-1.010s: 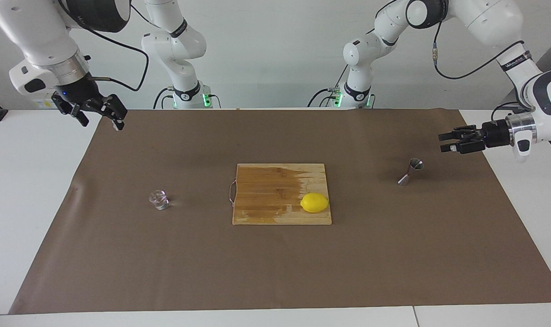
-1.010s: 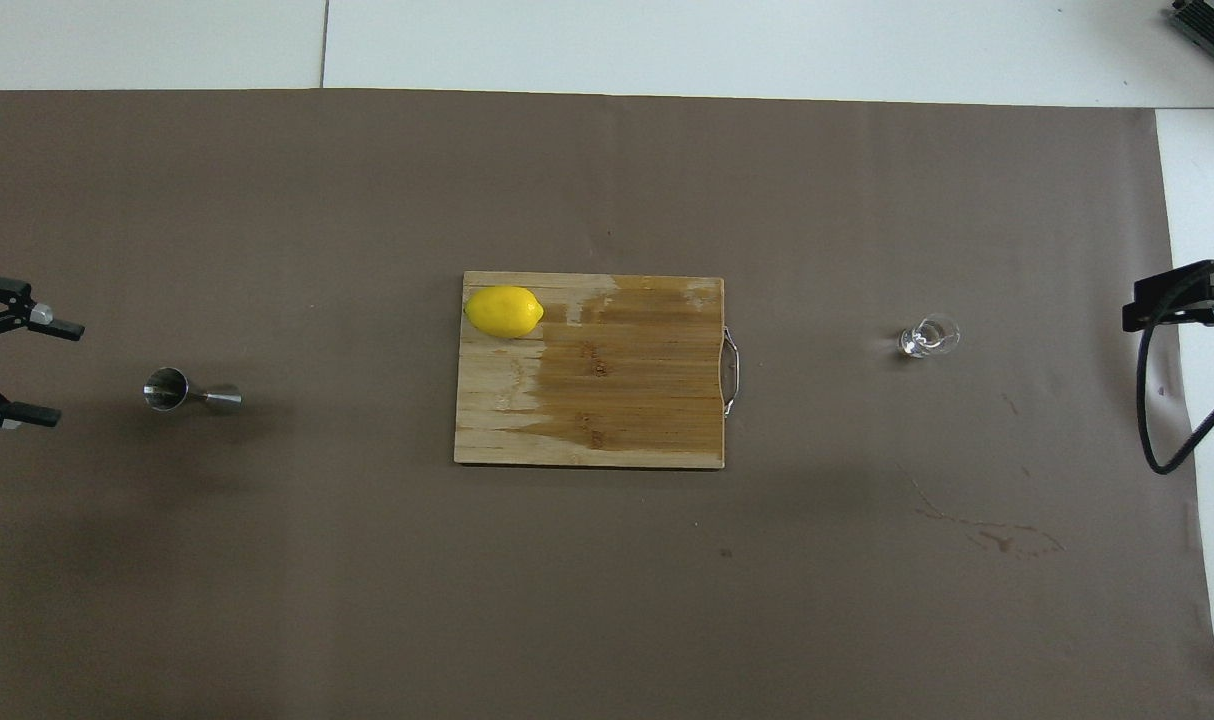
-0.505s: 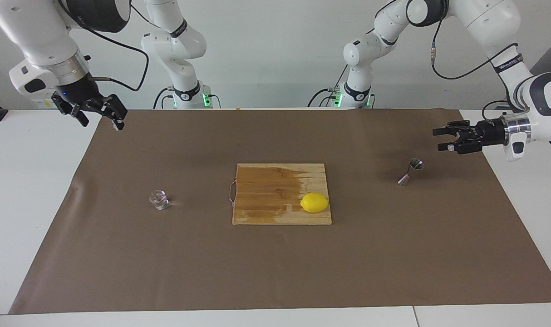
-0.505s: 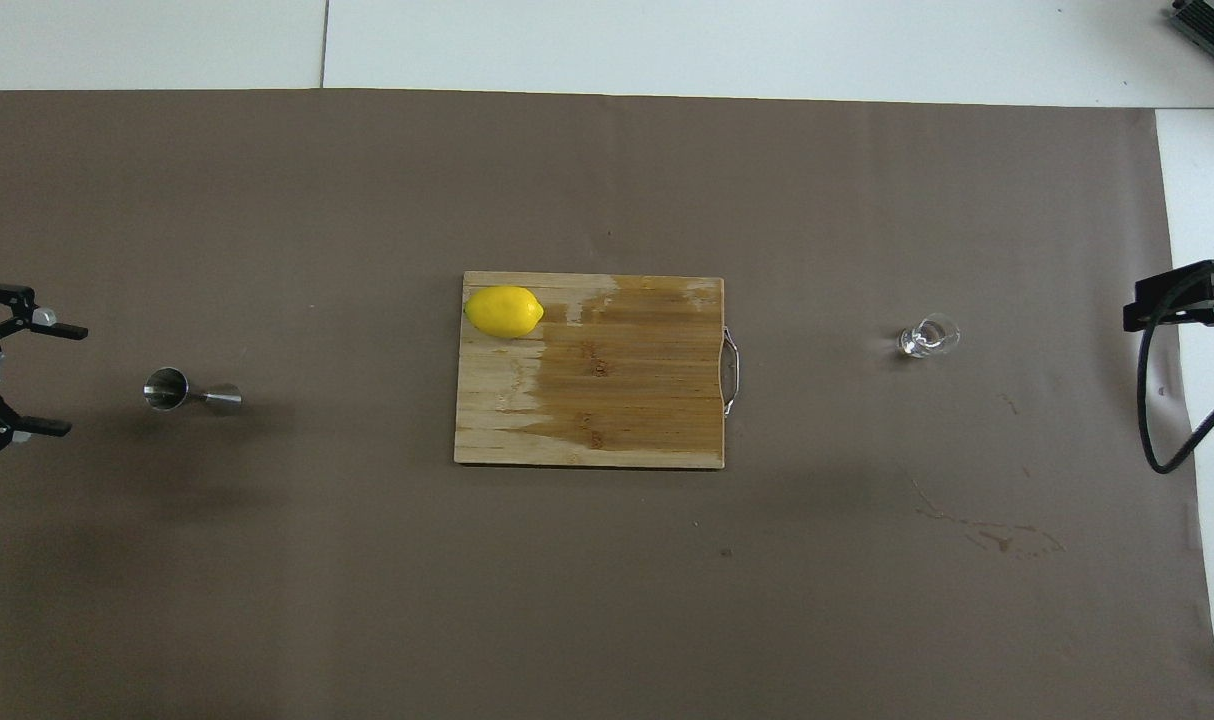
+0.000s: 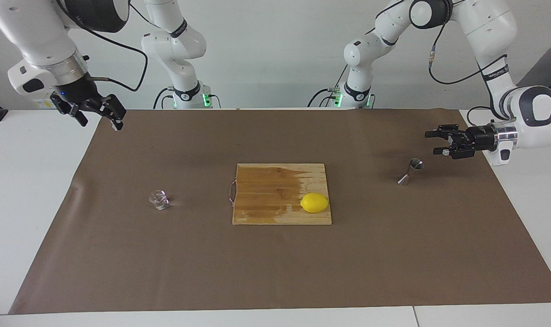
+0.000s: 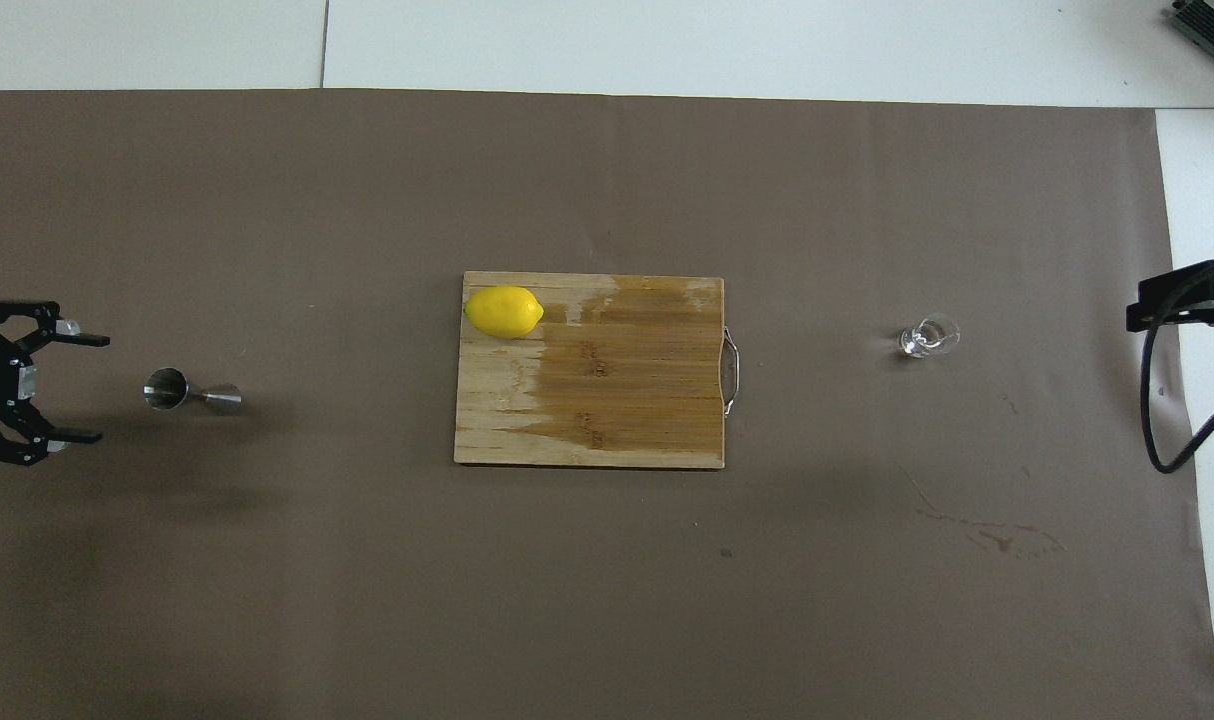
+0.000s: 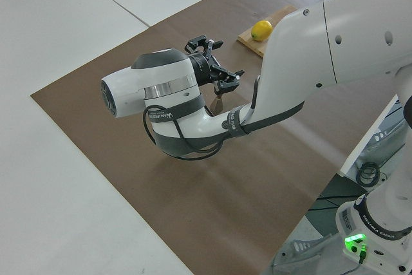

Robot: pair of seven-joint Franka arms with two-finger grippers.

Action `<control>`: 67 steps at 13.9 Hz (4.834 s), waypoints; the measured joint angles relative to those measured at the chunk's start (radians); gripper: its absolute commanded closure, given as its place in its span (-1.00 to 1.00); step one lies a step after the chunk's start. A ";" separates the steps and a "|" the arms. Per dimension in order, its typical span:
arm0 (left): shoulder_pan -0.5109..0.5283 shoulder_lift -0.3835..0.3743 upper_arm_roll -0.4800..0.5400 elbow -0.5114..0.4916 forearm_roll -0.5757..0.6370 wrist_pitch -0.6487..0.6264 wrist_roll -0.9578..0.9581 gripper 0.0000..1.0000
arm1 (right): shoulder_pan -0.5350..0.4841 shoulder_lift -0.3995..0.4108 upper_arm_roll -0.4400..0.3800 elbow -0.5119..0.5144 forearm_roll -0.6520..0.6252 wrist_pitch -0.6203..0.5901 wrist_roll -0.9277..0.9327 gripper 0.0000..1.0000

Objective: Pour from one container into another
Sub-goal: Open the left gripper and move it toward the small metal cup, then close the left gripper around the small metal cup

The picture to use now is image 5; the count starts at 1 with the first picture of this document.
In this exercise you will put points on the wooden cutting board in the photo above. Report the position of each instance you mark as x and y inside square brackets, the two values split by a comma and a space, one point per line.
[266, 195]

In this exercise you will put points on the yellow lemon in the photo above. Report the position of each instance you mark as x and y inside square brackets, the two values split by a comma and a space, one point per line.
[314, 203]

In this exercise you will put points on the brown paper table mat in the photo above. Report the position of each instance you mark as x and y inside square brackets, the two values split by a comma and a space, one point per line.
[275, 263]

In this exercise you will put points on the small clear glass cup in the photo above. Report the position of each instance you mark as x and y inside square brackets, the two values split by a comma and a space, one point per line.
[159, 200]

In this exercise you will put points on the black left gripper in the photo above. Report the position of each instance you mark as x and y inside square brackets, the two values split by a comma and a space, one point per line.
[479, 138]

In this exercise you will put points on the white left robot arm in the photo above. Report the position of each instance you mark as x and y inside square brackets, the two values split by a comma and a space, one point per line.
[489, 27]

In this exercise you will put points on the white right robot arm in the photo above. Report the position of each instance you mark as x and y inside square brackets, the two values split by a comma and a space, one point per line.
[30, 27]

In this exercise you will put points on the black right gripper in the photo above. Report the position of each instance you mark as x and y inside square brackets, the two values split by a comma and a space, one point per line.
[78, 93]

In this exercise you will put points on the white yellow labelled box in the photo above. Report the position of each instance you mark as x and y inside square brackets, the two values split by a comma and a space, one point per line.
[41, 104]

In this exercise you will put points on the steel cocktail jigger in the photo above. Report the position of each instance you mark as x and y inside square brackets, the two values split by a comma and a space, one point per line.
[411, 171]

